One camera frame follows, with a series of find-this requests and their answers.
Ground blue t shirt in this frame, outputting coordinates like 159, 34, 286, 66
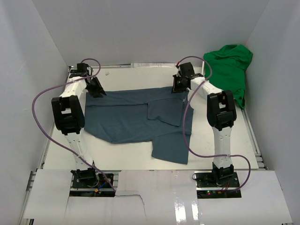
84, 87, 194, 165

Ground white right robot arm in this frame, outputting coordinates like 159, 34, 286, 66
172, 62, 237, 187

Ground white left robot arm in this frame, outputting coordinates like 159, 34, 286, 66
51, 60, 106, 188

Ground papers behind table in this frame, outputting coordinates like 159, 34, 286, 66
130, 63, 176, 68

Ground green t shirt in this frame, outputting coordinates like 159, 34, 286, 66
203, 45, 253, 109

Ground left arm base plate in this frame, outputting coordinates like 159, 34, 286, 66
69, 174, 115, 197

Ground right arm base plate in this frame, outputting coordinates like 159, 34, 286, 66
192, 172, 242, 199

